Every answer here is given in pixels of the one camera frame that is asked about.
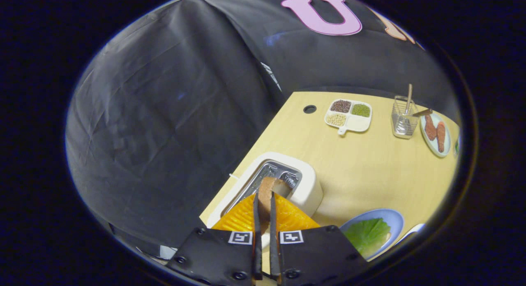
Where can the pale plate with meat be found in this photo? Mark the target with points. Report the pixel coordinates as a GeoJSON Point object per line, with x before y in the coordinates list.
{"type": "Point", "coordinates": [446, 148]}

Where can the brown meat piece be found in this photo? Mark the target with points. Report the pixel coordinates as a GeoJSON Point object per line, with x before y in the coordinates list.
{"type": "Point", "coordinates": [430, 130]}
{"type": "Point", "coordinates": [441, 136]}

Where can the cream white toaster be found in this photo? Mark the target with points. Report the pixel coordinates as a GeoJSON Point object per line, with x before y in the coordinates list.
{"type": "Point", "coordinates": [308, 187]}

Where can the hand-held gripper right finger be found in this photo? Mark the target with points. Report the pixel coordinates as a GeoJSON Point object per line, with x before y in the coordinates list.
{"type": "Point", "coordinates": [274, 253]}

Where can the black backdrop cloth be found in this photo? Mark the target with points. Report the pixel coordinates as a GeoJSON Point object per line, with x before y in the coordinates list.
{"type": "Point", "coordinates": [164, 134]}

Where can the round pale blue plate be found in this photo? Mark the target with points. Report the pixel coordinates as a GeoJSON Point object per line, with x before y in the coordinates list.
{"type": "Point", "coordinates": [390, 220]}

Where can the white divided dish with beans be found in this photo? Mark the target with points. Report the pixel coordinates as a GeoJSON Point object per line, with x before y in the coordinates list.
{"type": "Point", "coordinates": [357, 123]}

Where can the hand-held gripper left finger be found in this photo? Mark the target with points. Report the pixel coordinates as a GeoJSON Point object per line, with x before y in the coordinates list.
{"type": "Point", "coordinates": [257, 245]}

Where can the brown bread slice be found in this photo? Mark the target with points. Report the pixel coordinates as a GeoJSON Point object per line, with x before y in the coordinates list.
{"type": "Point", "coordinates": [266, 195]}

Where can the clear water bottle green cap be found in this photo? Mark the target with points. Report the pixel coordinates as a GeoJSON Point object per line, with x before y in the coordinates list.
{"type": "Point", "coordinates": [457, 146]}

